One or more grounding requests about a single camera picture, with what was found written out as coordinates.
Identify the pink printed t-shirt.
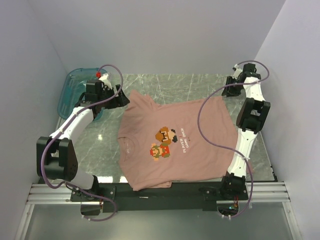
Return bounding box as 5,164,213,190
117,90,238,191

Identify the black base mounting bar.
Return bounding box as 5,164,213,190
69,181,248,213

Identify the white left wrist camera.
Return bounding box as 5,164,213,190
96,72,112,89

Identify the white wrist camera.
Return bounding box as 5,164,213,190
232,64,243,80
96,72,112,89

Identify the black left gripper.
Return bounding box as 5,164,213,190
98,84,130,110

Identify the aluminium frame rail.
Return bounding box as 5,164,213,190
26,182,291,205

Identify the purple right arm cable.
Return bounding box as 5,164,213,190
197,59,270,219

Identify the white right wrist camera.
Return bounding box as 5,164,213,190
232,64,243,80

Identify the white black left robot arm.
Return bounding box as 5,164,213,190
36,79,130,201

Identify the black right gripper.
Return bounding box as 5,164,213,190
221,76,244,98

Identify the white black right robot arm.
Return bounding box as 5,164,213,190
219,60,271,200

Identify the teal transparent plastic basket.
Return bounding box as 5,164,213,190
57,67,99,120

